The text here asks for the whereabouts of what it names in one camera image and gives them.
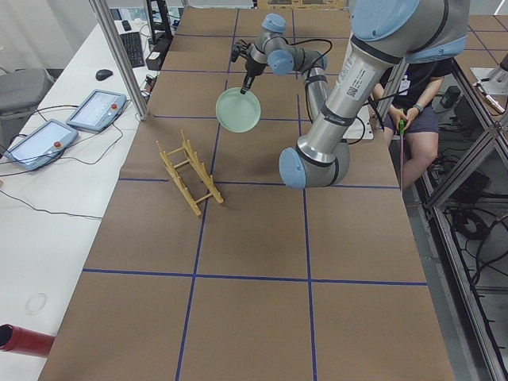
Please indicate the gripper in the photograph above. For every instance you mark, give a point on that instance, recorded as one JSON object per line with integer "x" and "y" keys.
{"x": 252, "y": 68}

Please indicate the pale green plate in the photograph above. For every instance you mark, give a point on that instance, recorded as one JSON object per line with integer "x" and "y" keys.
{"x": 238, "y": 112}

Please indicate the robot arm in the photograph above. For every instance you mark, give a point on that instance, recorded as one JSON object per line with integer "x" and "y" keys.
{"x": 271, "y": 49}
{"x": 384, "y": 33}

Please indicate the wooden dish rack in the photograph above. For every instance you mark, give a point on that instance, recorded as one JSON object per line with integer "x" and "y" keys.
{"x": 189, "y": 174}

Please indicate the black keyboard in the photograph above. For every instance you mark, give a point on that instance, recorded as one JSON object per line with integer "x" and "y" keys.
{"x": 133, "y": 47}

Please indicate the black computer mouse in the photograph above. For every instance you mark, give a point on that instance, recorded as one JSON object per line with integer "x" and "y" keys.
{"x": 103, "y": 74}

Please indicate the far teach pendant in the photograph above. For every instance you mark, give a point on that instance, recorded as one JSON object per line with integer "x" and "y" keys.
{"x": 97, "y": 111}

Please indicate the teach pendant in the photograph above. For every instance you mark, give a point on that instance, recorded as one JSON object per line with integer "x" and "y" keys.
{"x": 42, "y": 146}
{"x": 97, "y": 111}

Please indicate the seated person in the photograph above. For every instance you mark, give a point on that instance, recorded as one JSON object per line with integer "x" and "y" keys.
{"x": 413, "y": 104}

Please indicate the brown paper table cover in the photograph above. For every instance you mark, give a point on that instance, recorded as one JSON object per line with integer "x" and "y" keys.
{"x": 274, "y": 283}

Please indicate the near teach pendant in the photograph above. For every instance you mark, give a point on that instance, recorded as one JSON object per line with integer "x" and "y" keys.
{"x": 42, "y": 146}

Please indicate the red cylinder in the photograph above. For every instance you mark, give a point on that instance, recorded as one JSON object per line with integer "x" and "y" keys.
{"x": 24, "y": 341}

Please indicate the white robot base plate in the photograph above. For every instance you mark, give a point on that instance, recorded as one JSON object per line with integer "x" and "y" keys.
{"x": 360, "y": 129}

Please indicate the aluminium frame post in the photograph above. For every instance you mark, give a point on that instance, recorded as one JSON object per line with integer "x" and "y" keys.
{"x": 113, "y": 40}

